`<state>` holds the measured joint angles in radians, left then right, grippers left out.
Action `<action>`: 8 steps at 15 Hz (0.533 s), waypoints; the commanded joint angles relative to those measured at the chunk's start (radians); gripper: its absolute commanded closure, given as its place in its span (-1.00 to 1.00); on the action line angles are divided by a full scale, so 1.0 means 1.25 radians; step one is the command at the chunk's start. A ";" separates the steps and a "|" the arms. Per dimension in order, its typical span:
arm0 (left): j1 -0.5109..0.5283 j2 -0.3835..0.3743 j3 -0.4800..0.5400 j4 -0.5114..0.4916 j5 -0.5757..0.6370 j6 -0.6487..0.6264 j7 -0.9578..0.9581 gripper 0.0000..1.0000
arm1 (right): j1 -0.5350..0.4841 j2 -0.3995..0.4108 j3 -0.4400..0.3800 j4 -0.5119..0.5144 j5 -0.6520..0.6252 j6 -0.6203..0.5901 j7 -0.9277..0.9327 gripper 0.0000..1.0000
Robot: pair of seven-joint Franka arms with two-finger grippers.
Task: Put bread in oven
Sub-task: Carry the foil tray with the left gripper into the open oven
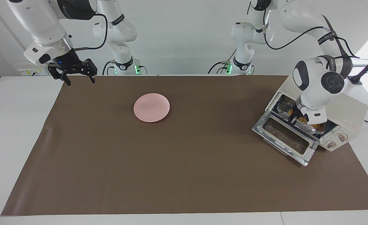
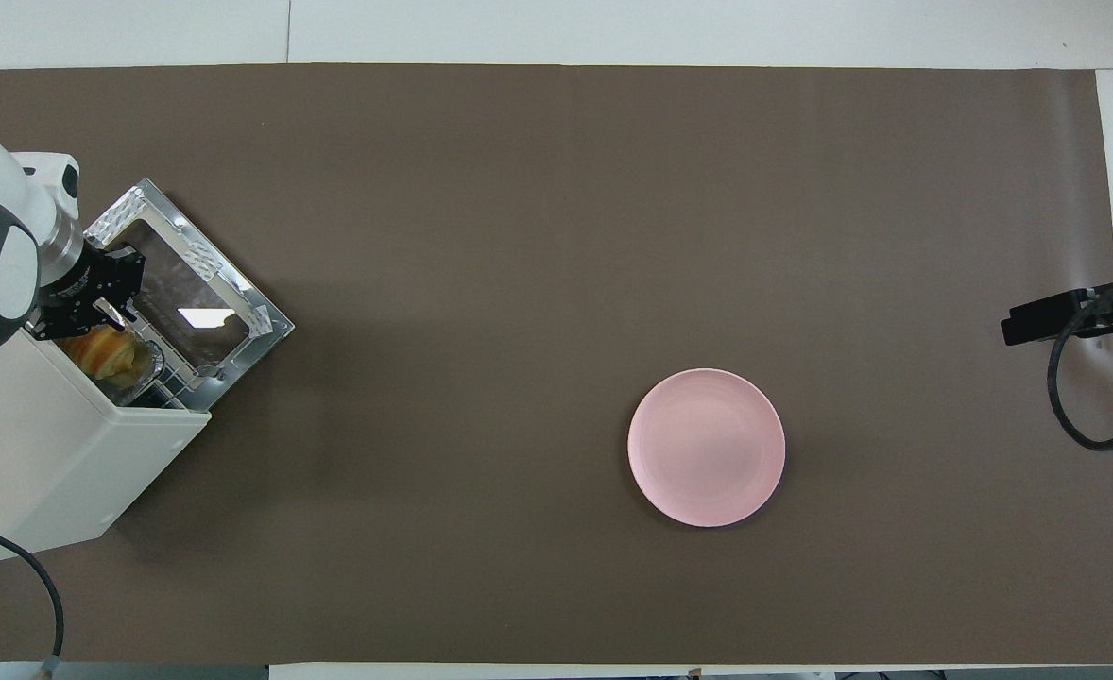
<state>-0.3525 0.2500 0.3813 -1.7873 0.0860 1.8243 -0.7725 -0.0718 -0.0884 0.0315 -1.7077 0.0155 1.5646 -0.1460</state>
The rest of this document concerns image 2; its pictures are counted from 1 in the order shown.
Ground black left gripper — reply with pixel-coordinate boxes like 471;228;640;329
27;244;146;343

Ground golden ridged bread loaf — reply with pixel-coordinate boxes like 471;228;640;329
60;326;142;381

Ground aluminium foil tray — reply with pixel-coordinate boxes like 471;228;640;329
56;326;166;398

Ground metal oven rack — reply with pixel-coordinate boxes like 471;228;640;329
117;321;200;409

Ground glass oven door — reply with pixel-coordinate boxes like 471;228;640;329
75;178;296;413

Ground cream toaster oven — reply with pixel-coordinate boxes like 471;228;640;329
0;178;296;566

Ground brown table mat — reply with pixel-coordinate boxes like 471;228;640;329
0;64;1113;667

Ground pink round plate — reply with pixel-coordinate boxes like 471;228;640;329
627;368;786;528

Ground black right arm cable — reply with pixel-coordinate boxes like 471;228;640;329
1048;244;1113;452

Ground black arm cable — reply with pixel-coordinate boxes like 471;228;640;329
1048;244;1113;452
0;518;66;680

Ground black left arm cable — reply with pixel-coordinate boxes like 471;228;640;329
0;518;66;680

